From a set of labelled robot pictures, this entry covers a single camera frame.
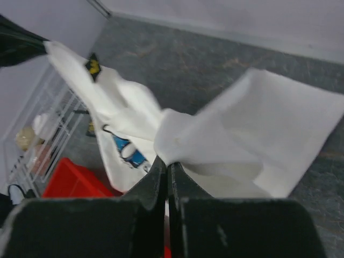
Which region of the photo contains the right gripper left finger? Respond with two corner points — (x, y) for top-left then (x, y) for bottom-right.
(1, 158), (166, 257)

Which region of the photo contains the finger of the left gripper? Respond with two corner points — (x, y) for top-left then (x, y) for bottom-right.
(1, 15), (48, 67)

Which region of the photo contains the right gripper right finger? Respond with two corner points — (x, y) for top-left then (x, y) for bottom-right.
(168, 163), (326, 257)

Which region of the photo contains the white t-shirt daisy print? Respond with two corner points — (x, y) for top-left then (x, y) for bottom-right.
(44, 41), (343, 198)

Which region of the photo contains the gold leaf brooch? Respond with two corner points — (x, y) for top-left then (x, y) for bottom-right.
(89, 60), (99, 74)

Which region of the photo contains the black brooch tray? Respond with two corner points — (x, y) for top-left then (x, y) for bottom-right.
(85, 52), (101, 138)

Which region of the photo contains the white ceramic bowl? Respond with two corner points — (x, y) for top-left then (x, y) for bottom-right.
(32, 113), (59, 140)

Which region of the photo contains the red plastic bin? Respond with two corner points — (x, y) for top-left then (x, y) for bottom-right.
(43, 158), (167, 257)

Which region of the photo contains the beige ceramic bowl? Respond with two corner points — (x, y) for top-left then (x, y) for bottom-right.
(16, 126), (44, 151)

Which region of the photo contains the pink patterned bowl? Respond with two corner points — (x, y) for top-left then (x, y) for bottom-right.
(28, 144), (56, 176)

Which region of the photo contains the white wire dish rack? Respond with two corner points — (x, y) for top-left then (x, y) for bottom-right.
(1, 65), (85, 188)

